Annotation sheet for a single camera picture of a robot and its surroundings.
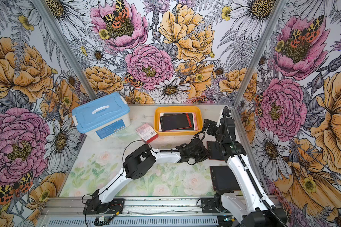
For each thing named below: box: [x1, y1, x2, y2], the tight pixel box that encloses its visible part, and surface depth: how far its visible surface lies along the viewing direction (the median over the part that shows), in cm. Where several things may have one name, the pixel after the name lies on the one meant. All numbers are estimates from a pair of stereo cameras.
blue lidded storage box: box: [71, 92, 132, 142], surface depth 96 cm
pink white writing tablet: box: [158, 112, 199, 132], surface depth 111 cm
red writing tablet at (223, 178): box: [209, 165, 242, 192], surface depth 88 cm
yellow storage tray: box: [153, 105, 204, 136], surface depth 111 cm
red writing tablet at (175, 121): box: [159, 112, 192, 132], surface depth 111 cm
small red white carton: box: [135, 122, 159, 144], surface depth 101 cm
